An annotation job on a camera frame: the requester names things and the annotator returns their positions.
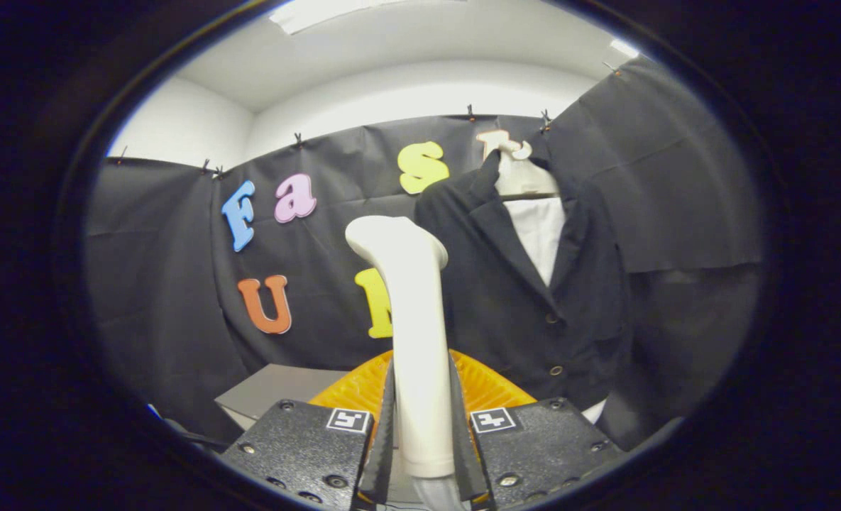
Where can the black backdrop cloth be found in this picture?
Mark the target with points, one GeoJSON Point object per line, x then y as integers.
{"type": "Point", "coordinates": [675, 177]}

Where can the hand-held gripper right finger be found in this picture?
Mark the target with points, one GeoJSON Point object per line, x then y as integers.
{"type": "Point", "coordinates": [463, 454]}

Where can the white mannequin torso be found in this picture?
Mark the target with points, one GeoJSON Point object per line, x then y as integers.
{"type": "Point", "coordinates": [544, 234]}

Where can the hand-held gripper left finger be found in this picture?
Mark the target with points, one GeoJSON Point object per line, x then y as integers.
{"type": "Point", "coordinates": [385, 454]}

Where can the ceiling light panel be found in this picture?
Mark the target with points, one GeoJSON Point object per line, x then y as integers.
{"type": "Point", "coordinates": [321, 11]}
{"type": "Point", "coordinates": [624, 48]}

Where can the white garment steamer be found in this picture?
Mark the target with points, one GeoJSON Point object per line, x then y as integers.
{"type": "Point", "coordinates": [420, 355]}

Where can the black blazer jacket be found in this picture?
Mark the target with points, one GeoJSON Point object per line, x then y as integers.
{"type": "Point", "coordinates": [505, 305]}

